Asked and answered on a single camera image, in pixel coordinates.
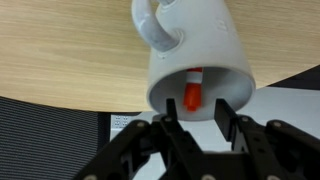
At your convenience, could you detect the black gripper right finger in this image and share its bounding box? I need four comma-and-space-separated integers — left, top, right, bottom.
214, 98, 320, 180

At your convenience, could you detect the white ceramic mug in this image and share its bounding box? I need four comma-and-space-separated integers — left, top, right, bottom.
130, 0, 257, 123

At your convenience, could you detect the white wall outlet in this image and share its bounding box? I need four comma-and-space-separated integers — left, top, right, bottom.
110, 114, 132, 130

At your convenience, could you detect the black mesh office chair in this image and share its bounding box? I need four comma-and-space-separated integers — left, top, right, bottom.
0, 95, 113, 180

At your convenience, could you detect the red capped marker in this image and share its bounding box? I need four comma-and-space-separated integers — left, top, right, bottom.
182, 67, 204, 113

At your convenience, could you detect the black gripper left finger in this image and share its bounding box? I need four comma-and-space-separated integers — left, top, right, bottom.
74, 98, 204, 180

